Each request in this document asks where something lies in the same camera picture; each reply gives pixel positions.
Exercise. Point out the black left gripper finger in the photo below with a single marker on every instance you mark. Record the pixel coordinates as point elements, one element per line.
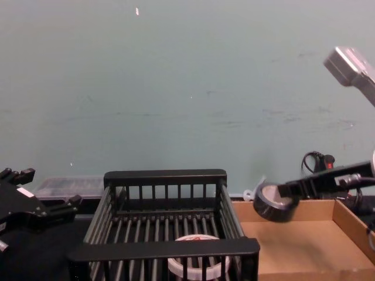
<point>23,175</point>
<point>60,208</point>

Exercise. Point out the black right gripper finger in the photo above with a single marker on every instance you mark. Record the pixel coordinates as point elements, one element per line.
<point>296,192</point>
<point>313,179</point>

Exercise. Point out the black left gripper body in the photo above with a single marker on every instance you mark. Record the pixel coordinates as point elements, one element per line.
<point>20,209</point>

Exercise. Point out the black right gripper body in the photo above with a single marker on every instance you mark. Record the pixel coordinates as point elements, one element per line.
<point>351,169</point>

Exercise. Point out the silver tape roll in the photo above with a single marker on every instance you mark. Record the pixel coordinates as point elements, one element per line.
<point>272,209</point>

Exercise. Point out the white tape roll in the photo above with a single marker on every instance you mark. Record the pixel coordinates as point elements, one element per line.
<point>199,270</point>

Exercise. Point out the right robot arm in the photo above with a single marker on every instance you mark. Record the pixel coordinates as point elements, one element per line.
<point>345,67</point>

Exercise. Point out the clear plastic case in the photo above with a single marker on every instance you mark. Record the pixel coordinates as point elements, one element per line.
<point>67,187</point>

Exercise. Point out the white three-armed plastic piece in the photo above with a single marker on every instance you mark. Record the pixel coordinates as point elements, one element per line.
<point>248,195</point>

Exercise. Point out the shallow brown cardboard tray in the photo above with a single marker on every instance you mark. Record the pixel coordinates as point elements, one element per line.
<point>293,251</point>

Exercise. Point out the black rack with steel bars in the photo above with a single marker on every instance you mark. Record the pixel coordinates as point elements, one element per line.
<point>164,175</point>

